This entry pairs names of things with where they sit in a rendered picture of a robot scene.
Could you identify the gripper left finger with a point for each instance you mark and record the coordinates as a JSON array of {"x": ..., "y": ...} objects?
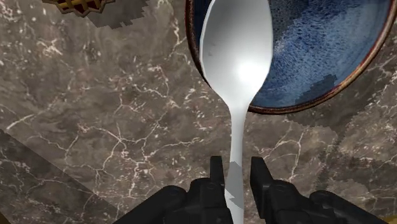
[{"x": 204, "y": 198}]

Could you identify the white spoon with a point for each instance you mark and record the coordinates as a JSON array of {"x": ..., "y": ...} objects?
[{"x": 237, "y": 62}]

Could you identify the blue bowl with brown rim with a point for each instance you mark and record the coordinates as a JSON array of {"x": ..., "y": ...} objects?
[{"x": 322, "y": 56}]

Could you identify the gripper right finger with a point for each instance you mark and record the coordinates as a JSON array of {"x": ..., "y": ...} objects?
[{"x": 273, "y": 198}]

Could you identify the brown and yellow patterned object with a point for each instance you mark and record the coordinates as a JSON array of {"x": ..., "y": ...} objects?
[{"x": 79, "y": 6}]

